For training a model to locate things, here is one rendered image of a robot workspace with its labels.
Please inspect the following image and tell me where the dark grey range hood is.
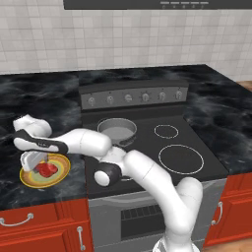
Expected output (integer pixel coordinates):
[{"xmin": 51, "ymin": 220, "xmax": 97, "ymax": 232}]
[{"xmin": 62, "ymin": 0, "xmax": 252, "ymax": 11}]

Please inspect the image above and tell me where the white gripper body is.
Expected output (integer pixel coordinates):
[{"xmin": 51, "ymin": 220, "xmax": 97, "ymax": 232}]
[{"xmin": 20, "ymin": 151, "xmax": 47, "ymax": 172}]

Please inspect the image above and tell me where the silver drawer handle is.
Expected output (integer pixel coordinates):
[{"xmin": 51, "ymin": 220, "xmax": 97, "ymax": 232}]
[{"xmin": 0, "ymin": 213, "xmax": 34, "ymax": 227}]

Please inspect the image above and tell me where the red cupboard door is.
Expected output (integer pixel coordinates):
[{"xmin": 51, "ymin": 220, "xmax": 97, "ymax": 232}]
[
  {"xmin": 0, "ymin": 220, "xmax": 95, "ymax": 252},
  {"xmin": 203, "ymin": 189, "xmax": 252, "ymax": 248}
]

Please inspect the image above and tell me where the grey oven door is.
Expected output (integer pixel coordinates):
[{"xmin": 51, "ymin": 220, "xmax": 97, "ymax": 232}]
[{"xmin": 88, "ymin": 179, "xmax": 228, "ymax": 252}]

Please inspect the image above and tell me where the black and grey stove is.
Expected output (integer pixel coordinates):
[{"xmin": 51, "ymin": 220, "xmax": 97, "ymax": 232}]
[{"xmin": 78, "ymin": 79, "xmax": 230, "ymax": 252}]

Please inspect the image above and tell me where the grey metal pot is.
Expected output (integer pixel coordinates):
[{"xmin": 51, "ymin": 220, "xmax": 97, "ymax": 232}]
[{"xmin": 96, "ymin": 117, "xmax": 138, "ymax": 148}]

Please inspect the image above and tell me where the yellow striped plate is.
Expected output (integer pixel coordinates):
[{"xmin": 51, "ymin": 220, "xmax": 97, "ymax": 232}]
[{"xmin": 19, "ymin": 153, "xmax": 72, "ymax": 190}]

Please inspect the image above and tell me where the silver cupboard door handle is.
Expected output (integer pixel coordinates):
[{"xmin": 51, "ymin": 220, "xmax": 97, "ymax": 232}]
[
  {"xmin": 211, "ymin": 201, "xmax": 224, "ymax": 226},
  {"xmin": 76, "ymin": 225, "xmax": 87, "ymax": 252}
]

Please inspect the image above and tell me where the red drawer front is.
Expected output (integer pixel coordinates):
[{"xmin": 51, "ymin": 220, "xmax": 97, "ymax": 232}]
[
  {"xmin": 0, "ymin": 198, "xmax": 91, "ymax": 234},
  {"xmin": 223, "ymin": 171, "xmax": 252, "ymax": 199}
]

